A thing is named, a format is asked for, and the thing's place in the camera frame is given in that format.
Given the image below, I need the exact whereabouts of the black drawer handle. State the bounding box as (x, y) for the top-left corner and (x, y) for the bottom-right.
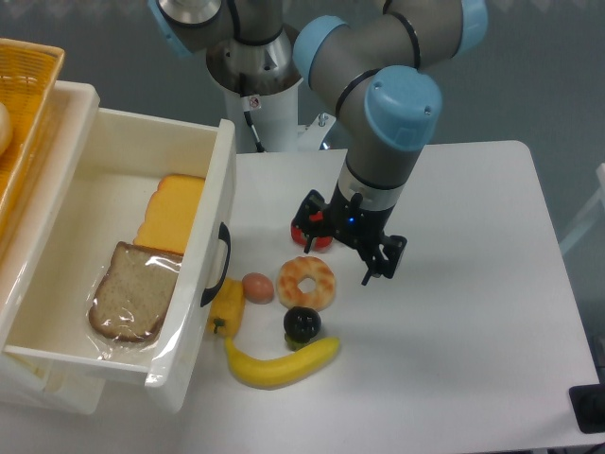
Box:
(200, 222), (232, 307)

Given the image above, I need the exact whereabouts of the yellow banana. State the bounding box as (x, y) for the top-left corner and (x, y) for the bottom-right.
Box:
(224, 337), (340, 389)

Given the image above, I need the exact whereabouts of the yellow woven basket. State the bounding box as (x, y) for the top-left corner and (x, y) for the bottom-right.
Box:
(1, 38), (65, 237)

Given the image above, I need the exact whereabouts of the white plastic drawer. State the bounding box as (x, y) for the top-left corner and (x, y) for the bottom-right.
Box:
(1, 109), (236, 412)

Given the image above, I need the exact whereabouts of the glazed bagel donut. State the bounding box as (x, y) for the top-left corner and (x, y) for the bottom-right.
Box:
(276, 255), (337, 311)

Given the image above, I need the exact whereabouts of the red toy fruit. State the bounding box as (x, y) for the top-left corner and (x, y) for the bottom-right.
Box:
(290, 212), (333, 251)

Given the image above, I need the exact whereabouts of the yellow bell pepper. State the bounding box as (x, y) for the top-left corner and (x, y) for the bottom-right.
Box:
(206, 278), (246, 338)

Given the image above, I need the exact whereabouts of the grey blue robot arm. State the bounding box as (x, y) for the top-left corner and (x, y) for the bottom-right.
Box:
(149, 1), (488, 278)

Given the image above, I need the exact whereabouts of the brown egg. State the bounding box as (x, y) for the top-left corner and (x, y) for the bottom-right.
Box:
(242, 272), (274, 304)

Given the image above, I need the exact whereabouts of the orange toast slice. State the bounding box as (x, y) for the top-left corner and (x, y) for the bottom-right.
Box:
(133, 174), (205, 255)

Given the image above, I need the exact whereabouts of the white drawer cabinet frame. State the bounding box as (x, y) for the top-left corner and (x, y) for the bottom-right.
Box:
(1, 81), (104, 414)

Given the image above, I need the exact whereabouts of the brown bread slice in wrap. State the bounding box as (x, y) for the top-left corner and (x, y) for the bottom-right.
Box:
(88, 241), (182, 342)

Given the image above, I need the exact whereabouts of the black device at edge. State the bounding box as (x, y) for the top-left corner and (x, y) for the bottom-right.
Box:
(568, 384), (605, 434)

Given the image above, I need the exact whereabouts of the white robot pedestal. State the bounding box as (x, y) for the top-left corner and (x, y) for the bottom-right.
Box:
(205, 27), (351, 154)

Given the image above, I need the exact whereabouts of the black cable on pedestal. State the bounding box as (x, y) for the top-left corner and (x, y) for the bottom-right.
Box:
(241, 75), (266, 153)

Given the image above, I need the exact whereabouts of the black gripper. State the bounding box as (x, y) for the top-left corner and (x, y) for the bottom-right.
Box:
(294, 186), (407, 286)

